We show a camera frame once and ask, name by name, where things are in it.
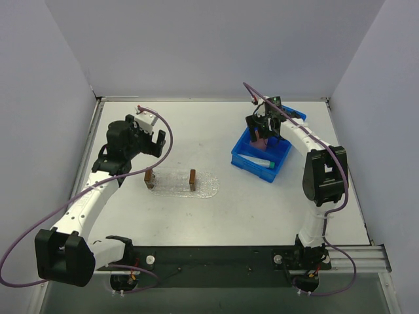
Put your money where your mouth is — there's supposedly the pink plastic cup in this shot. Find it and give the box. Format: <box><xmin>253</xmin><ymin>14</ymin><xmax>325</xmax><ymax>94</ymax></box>
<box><xmin>249</xmin><ymin>130</ymin><xmax>267</xmax><ymax>151</ymax></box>

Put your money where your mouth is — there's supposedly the clear acrylic toothbrush holder rack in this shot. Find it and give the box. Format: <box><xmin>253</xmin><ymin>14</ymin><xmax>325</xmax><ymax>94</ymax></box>
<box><xmin>143</xmin><ymin>168</ymin><xmax>197</xmax><ymax>192</ymax></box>

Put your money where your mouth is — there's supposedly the white toothpaste tube green cap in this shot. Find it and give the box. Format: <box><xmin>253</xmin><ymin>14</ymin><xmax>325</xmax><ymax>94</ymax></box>
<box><xmin>238</xmin><ymin>154</ymin><xmax>275</xmax><ymax>169</ymax></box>

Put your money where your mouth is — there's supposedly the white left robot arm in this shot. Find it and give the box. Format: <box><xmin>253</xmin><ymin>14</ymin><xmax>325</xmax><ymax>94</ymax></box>
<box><xmin>35</xmin><ymin>109</ymin><xmax>166</xmax><ymax>287</ymax></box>

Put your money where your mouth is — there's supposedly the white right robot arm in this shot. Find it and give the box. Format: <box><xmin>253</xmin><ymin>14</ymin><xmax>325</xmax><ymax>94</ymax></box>
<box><xmin>246</xmin><ymin>105</ymin><xmax>349</xmax><ymax>264</ymax></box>

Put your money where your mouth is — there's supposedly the clear textured glass tray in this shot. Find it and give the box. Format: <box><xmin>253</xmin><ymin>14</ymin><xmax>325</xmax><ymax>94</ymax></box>
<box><xmin>143</xmin><ymin>167</ymin><xmax>220</xmax><ymax>199</ymax></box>

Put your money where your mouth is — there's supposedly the blue plastic compartment bin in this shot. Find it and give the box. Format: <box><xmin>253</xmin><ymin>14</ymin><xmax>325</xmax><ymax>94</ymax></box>
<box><xmin>231</xmin><ymin>128</ymin><xmax>292</xmax><ymax>183</ymax></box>

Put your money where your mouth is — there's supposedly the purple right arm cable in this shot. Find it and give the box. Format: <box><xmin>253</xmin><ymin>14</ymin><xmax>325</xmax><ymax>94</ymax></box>
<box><xmin>242</xmin><ymin>82</ymin><xmax>357</xmax><ymax>297</ymax></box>

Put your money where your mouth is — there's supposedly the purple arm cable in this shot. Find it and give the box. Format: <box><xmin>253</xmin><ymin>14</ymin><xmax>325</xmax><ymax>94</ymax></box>
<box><xmin>0</xmin><ymin>105</ymin><xmax>174</xmax><ymax>294</ymax></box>
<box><xmin>242</xmin><ymin>82</ymin><xmax>357</xmax><ymax>297</ymax></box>

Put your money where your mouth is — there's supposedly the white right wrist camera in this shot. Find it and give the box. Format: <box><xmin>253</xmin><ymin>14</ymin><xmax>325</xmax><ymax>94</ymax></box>
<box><xmin>251</xmin><ymin>97</ymin><xmax>271</xmax><ymax>121</ymax></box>

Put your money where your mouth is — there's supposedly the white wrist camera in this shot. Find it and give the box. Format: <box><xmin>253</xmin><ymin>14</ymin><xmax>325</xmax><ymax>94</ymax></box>
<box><xmin>251</xmin><ymin>97</ymin><xmax>271</xmax><ymax>121</ymax></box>
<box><xmin>134</xmin><ymin>105</ymin><xmax>158</xmax><ymax>135</ymax></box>

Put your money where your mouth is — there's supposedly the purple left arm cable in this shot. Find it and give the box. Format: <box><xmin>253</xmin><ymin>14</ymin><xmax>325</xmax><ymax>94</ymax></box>
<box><xmin>0</xmin><ymin>105</ymin><xmax>174</xmax><ymax>294</ymax></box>

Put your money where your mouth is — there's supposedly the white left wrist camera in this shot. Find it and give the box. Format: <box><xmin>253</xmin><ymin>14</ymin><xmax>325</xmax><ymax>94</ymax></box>
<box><xmin>134</xmin><ymin>105</ymin><xmax>158</xmax><ymax>135</ymax></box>

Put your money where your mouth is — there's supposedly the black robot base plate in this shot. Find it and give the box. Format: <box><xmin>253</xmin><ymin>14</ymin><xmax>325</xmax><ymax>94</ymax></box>
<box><xmin>94</xmin><ymin>245</ymin><xmax>331</xmax><ymax>290</ymax></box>

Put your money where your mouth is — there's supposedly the aluminium frame rail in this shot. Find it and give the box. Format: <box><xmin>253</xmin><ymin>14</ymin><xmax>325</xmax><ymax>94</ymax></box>
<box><xmin>327</xmin><ymin>245</ymin><xmax>392</xmax><ymax>273</ymax></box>

